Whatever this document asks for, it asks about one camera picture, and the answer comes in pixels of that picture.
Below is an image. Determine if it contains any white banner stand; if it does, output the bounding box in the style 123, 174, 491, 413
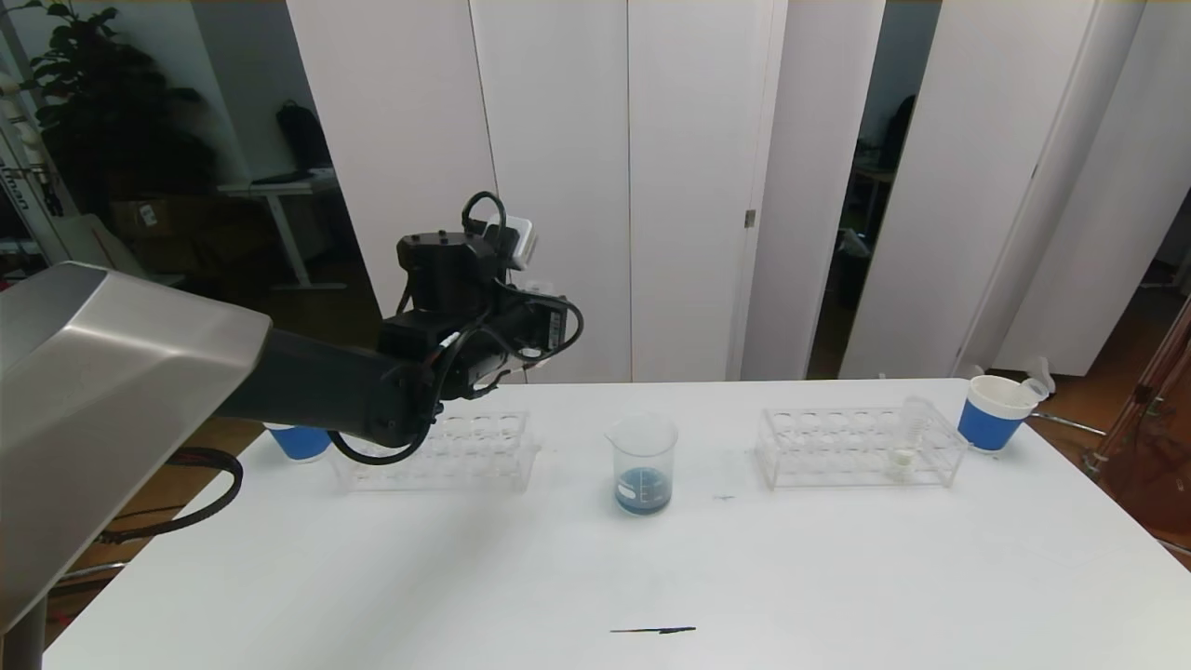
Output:
0, 70, 94, 271

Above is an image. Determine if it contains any white folding screen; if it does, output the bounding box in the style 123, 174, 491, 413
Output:
837, 0, 1191, 381
288, 0, 885, 385

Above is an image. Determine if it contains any test tube with whitish liquid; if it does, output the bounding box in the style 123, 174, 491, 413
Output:
886, 396, 931, 480

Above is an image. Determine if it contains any dark green potted plant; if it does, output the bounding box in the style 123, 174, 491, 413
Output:
19, 0, 220, 220

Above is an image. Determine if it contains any clear plastic beaker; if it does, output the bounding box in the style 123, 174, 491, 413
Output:
606, 413, 679, 517

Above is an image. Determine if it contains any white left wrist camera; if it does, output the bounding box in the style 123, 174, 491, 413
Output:
488, 216, 540, 272

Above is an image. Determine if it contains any blue white paper cup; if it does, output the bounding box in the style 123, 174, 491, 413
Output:
957, 375, 1038, 453
265, 423, 334, 462

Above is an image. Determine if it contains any grey metal chair base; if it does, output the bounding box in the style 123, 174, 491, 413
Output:
51, 561, 129, 596

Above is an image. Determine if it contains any dark arm cable loop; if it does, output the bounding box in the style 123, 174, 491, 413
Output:
93, 447, 245, 545

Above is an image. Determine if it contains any brown cardboard box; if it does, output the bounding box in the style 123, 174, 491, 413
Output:
112, 197, 201, 275

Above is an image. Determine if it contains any black backpack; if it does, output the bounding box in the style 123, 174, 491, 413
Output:
277, 99, 334, 172

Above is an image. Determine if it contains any chrome metal leg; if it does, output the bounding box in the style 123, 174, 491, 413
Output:
1024, 414, 1104, 438

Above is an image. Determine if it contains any black left camera cable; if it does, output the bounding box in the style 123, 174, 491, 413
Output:
326, 191, 585, 466

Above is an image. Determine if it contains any brown metal tripod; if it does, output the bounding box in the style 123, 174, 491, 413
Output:
1079, 293, 1191, 559

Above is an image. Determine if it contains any clear acrylic test tube rack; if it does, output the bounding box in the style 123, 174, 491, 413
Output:
756, 406, 967, 489
332, 410, 542, 492

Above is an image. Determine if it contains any white standing desk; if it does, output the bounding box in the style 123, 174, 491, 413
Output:
220, 175, 347, 292

